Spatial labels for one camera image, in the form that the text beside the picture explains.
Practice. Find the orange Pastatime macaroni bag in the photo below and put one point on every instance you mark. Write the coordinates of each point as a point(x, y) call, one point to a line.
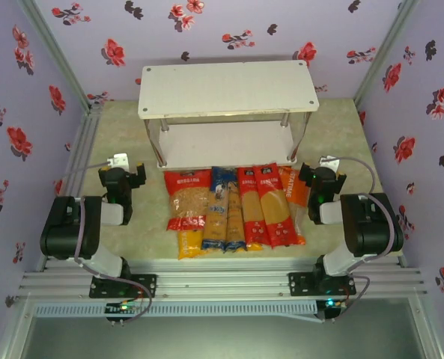
point(294, 187)

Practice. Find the red spaghetti pack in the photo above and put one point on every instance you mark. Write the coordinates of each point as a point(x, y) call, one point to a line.
point(276, 209)
point(249, 209)

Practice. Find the red macaroni pasta bag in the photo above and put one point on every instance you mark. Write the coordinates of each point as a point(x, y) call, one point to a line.
point(188, 198)

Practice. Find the blue Arkay spaghetti pack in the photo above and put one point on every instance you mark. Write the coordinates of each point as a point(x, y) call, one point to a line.
point(217, 202)

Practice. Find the blue Molisana spaghetti pack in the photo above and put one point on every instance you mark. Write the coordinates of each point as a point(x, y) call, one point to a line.
point(234, 220)

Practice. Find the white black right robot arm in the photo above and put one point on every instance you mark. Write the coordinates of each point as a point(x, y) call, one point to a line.
point(371, 228)

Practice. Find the white two-tier shelf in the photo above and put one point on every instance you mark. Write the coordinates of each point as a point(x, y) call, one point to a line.
point(225, 86)

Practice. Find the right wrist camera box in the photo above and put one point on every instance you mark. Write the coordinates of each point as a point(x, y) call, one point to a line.
point(330, 162)

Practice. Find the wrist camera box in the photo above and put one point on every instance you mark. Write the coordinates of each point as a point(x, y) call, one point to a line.
point(330, 162)
point(118, 161)

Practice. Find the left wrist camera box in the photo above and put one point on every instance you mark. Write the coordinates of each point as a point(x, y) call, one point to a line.
point(118, 161)

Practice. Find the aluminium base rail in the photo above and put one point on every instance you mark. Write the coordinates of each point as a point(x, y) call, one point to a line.
point(221, 280)

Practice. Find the aluminium corner post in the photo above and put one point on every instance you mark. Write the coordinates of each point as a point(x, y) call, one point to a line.
point(53, 45)
point(382, 48)

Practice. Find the aluminium lower frame rail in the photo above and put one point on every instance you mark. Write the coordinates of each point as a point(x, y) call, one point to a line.
point(424, 329)
point(14, 329)

